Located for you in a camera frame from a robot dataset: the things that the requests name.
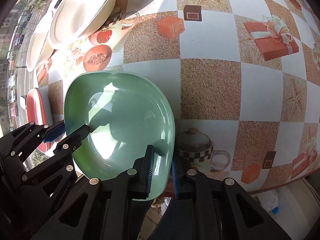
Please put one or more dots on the pink square plastic plate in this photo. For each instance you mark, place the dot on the pink square plastic plate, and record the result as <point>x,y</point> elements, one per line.
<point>38,108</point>

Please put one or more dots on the checkered patterned tablecloth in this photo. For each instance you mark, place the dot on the checkered patterned tablecloth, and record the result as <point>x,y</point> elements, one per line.
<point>242,78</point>

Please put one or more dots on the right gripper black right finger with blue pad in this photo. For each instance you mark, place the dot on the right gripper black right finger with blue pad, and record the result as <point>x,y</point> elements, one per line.
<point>221,209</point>

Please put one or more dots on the large white paper plate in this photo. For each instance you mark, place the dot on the large white paper plate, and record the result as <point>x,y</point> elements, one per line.
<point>76,19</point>

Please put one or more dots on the person legs dark trousers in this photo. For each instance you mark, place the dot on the person legs dark trousers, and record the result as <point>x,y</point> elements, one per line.
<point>177,222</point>

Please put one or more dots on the green square plastic plate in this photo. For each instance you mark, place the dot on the green square plastic plate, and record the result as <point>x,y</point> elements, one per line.
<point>125,113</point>

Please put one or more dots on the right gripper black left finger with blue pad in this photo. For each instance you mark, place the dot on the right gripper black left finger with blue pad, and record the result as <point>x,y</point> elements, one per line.
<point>102,209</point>

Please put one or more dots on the white paper bowl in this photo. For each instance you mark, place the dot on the white paper bowl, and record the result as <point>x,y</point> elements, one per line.
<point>39,49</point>

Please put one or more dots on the white plastic jug blue cap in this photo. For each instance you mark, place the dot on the white plastic jug blue cap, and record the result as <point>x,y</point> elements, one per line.
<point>269,201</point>

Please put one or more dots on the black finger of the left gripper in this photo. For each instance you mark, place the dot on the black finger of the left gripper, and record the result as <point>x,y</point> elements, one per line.
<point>29,198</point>
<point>24,140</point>

